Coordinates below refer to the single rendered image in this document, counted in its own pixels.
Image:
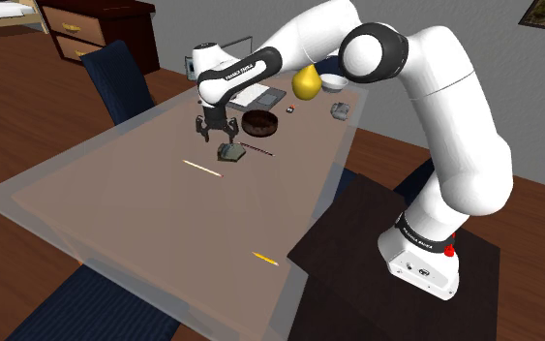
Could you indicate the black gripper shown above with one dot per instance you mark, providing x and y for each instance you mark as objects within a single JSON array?
[{"x": 215, "y": 119}]

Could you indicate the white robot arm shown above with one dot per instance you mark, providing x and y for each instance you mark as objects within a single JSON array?
[{"x": 460, "y": 141}]

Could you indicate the grey-green angular object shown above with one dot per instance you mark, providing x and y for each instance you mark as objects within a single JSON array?
[{"x": 231, "y": 152}]

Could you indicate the pale cream pencil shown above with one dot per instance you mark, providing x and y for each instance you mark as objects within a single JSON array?
[{"x": 202, "y": 168}]

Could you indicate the dark brown round bowl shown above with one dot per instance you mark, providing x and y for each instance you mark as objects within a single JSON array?
[{"x": 259, "y": 124}]

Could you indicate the dark red pencil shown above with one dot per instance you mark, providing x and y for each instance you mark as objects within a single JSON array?
[{"x": 257, "y": 149}]

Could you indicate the grey laptop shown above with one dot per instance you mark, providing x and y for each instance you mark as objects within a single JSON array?
[{"x": 269, "y": 99}]

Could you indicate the small grey upright rectangular object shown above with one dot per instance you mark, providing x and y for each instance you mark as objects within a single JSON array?
[{"x": 190, "y": 67}]

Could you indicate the yellow pear-shaped vase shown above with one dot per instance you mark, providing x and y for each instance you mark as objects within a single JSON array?
[{"x": 306, "y": 84}]

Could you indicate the dark blue chair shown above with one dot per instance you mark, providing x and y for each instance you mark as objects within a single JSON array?
[
  {"x": 117, "y": 82},
  {"x": 416, "y": 182},
  {"x": 92, "y": 307}
]

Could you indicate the glass top table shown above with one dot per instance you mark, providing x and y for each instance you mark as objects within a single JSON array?
[{"x": 135, "y": 212}]

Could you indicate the grey lumpy object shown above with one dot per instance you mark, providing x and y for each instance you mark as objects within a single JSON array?
[{"x": 340, "y": 111}]

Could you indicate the white bowl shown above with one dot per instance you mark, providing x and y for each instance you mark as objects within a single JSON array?
[{"x": 334, "y": 84}]

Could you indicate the yellow pencil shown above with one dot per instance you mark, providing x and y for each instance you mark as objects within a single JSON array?
[{"x": 265, "y": 259}]

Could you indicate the dark wooden chest of drawers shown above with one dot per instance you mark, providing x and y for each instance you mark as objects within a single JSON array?
[{"x": 107, "y": 28}]

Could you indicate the dark robot stand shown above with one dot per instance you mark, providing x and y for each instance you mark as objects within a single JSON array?
[{"x": 347, "y": 264}]

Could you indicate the bed with pale frame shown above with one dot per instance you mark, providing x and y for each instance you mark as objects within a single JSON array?
[{"x": 3, "y": 14}]

